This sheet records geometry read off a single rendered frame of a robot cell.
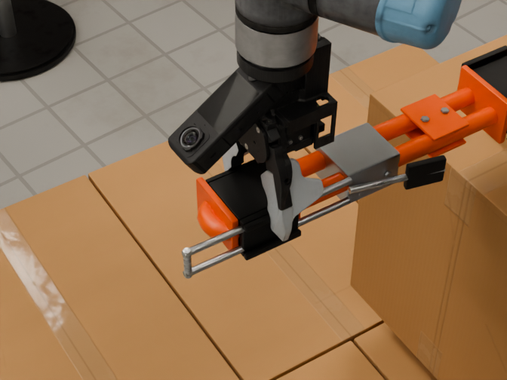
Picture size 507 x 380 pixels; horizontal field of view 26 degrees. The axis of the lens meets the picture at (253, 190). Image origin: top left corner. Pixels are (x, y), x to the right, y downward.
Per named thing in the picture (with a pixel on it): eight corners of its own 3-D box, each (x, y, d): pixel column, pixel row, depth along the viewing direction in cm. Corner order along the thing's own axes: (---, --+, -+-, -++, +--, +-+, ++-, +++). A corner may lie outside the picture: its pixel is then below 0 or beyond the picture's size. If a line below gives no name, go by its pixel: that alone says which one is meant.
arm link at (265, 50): (263, 44, 94) (215, -4, 99) (262, 86, 97) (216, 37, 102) (336, 17, 97) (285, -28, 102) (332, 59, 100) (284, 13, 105)
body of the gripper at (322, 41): (335, 148, 109) (344, 52, 100) (262, 179, 106) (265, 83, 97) (293, 105, 113) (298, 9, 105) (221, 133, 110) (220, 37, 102)
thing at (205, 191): (263, 183, 120) (263, 149, 117) (300, 225, 116) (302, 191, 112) (196, 212, 117) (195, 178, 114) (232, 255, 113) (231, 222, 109)
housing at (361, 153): (363, 148, 125) (366, 119, 122) (399, 185, 121) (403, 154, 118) (311, 171, 122) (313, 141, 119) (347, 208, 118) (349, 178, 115)
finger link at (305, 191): (337, 231, 111) (323, 149, 107) (289, 254, 109) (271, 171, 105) (321, 222, 114) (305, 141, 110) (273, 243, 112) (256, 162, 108)
